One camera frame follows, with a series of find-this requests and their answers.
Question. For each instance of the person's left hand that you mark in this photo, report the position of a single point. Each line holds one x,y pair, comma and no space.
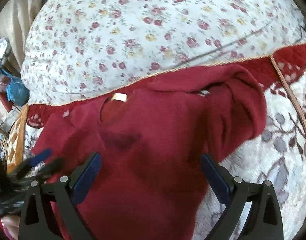
11,225

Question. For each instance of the white floral duvet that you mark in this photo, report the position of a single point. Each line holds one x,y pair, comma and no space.
79,49

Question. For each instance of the orange checkered plush blanket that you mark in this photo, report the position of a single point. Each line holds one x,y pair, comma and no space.
15,143

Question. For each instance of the clear plastic bag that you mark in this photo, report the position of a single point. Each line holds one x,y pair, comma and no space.
5,50

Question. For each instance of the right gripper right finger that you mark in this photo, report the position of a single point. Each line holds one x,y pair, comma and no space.
264,220

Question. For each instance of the plush floral red-bordered blanket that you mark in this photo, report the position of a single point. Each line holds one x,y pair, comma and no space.
279,153

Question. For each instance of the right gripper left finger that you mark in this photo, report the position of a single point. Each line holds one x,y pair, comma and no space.
38,221

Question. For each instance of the beige curtain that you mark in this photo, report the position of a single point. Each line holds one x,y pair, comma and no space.
16,18

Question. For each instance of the blue plastic bag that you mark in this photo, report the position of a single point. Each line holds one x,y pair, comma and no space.
16,92

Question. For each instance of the dark red sweatshirt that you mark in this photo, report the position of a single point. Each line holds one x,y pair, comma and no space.
151,184

